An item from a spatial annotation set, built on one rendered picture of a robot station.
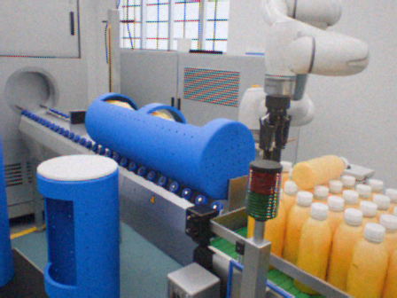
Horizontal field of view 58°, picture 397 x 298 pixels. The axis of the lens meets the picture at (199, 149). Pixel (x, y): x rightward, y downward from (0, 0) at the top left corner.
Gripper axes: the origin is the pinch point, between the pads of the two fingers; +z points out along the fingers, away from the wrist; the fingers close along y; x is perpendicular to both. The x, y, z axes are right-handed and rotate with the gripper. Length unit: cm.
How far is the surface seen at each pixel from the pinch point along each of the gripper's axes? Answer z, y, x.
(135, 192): 27, 14, -58
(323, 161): -4.5, 1.5, 18.1
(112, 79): -11, -29, -158
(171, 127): -4.8, 11.7, -37.1
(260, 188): -8.2, 39.8, 27.8
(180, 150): 1.2, 14.9, -27.4
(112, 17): -51, -30, -158
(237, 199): 16.5, 1.9, -11.0
